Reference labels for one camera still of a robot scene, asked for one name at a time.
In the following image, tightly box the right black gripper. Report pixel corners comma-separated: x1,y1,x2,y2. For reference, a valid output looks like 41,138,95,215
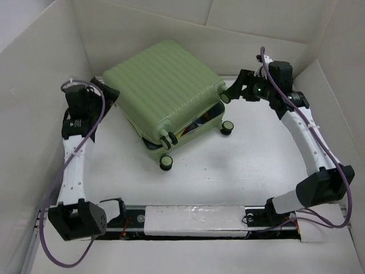
224,69,275,102

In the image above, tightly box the green hard-shell suitcase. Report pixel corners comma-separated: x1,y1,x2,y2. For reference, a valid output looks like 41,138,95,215
102,39,234,171

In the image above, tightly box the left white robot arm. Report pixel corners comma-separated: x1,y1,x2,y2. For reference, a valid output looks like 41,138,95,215
48,77,127,241

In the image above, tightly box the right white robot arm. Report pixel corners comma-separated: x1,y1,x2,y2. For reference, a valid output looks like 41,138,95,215
220,59,355,225

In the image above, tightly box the white foam block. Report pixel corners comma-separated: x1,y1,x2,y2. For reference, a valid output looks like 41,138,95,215
144,205,248,237

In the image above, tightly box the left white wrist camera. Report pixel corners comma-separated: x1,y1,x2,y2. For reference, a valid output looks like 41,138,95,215
60,78,78,92

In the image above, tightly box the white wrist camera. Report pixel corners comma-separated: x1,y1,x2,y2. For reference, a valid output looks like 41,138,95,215
60,78,78,92
255,54,276,76

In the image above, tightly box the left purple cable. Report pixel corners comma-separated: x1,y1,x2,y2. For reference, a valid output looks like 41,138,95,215
39,79,115,268

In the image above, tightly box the purple cable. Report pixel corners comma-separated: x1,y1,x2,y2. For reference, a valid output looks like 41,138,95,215
259,47,352,229
39,79,115,268

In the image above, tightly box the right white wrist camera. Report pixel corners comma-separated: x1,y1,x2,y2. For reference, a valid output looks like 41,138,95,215
255,54,276,76

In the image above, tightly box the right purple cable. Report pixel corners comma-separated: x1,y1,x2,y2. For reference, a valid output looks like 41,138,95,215
259,47,352,229

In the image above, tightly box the metal base rail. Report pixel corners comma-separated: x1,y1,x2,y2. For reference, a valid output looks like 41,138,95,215
34,205,351,241

